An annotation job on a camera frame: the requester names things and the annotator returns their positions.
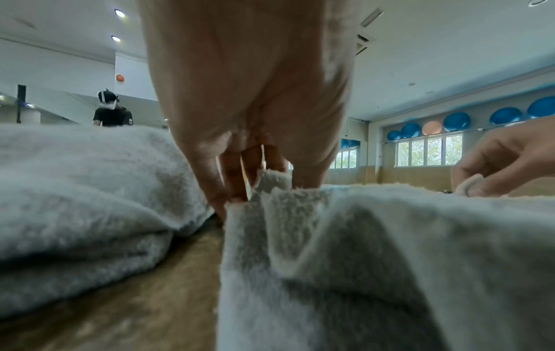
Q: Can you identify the person's left hand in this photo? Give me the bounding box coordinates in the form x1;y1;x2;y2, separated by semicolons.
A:
137;0;361;220

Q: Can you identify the person's right hand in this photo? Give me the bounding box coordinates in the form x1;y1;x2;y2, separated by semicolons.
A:
450;114;555;198

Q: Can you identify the grey terry towel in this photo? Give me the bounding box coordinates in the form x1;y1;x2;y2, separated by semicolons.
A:
214;168;555;351

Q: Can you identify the light grey smooth towel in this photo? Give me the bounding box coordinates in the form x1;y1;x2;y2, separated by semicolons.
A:
0;124;216;319

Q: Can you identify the row of blue pink balloons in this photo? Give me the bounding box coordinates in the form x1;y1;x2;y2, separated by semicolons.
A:
339;95;555;142

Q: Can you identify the row of windows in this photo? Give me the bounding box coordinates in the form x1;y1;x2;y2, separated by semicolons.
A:
329;133;465;171

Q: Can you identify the ceiling air conditioner vent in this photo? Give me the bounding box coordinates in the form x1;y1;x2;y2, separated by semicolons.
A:
354;32;375;56

